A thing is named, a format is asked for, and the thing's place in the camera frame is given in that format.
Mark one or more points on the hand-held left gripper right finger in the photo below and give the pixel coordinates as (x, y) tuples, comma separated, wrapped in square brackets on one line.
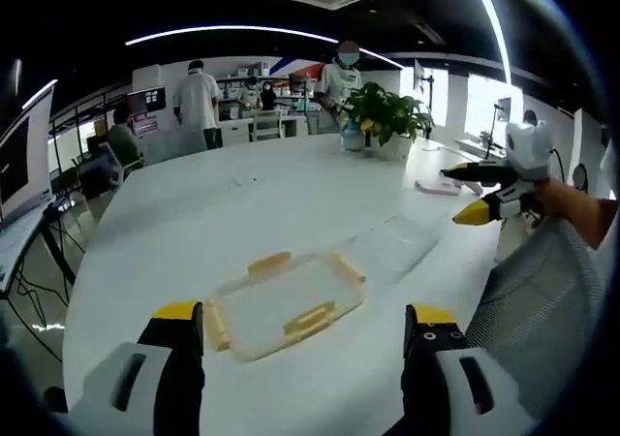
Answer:
[(436, 387)]

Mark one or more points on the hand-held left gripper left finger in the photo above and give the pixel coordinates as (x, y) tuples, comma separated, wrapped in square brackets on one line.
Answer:
[(145, 387)]

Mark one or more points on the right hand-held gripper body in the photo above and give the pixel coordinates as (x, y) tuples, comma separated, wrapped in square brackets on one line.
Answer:
[(530, 147)]

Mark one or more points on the clear lid with yellow buckles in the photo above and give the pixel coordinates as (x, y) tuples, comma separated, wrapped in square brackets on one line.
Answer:
[(286, 305)]

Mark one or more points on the flat pink white pad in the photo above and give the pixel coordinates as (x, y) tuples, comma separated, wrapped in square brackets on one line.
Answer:
[(436, 187)]

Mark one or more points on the grey mesh office chair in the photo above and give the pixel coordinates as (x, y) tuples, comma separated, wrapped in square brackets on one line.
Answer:
[(537, 300)]

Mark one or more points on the clear plastic container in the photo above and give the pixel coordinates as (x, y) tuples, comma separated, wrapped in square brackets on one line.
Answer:
[(397, 244)]

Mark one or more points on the green potted plant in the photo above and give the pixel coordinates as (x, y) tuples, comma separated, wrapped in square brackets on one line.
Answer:
[(387, 116)]

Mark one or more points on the blue spray bottle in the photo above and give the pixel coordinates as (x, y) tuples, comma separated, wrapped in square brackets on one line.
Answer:
[(352, 135)]

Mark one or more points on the white side desk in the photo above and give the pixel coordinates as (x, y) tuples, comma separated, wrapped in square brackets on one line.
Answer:
[(19, 242)]

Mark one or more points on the white slatted chair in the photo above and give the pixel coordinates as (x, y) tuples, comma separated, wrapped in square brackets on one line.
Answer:
[(265, 125)]

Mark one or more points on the large white-framed monitor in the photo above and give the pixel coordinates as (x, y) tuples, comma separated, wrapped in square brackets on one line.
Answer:
[(21, 160)]

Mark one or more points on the dark wall screen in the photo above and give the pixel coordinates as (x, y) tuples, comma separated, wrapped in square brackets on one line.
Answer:
[(145, 109)]

